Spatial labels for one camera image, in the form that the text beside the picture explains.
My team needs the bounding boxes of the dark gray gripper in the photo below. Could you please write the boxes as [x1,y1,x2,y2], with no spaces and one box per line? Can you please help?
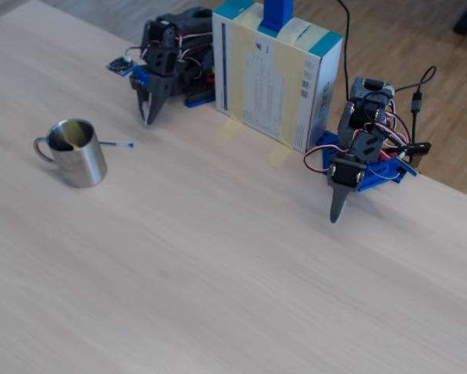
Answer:
[129,72,176,126]

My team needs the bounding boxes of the yellow highlighter with black cap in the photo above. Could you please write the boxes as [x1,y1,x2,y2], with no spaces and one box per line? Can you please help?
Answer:
[53,121,89,152]

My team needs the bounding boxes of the blue leader arm base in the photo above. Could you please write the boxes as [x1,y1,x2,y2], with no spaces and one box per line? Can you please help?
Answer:
[313,131,418,192]

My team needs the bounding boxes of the blue ballpoint pen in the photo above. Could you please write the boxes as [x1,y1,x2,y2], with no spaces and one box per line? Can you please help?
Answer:
[98,139,135,149]

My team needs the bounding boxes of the silver metal cup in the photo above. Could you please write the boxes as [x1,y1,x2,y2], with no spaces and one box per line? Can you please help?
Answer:
[33,118,108,189]

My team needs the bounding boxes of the white and blue cardboard box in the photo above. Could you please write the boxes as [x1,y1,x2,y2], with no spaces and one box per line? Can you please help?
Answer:
[211,0,344,155]

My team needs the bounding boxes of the wrist camera on blue mount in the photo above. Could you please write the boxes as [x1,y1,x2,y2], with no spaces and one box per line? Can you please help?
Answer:
[106,55,152,89]

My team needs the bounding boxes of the blue robot arm base plate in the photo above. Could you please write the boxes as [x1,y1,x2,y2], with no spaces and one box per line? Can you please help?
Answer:
[184,95,215,108]

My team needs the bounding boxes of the blue upright post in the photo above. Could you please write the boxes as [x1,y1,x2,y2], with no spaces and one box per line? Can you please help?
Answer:
[257,0,295,38]

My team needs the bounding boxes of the thin black cable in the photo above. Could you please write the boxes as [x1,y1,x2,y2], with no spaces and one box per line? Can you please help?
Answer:
[336,0,352,102]

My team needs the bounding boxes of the gray leader arm handle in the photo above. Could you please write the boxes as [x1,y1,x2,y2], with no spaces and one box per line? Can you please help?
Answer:
[326,153,369,225]

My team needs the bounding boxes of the black USB cable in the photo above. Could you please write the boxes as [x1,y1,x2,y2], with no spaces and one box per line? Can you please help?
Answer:
[394,65,437,157]

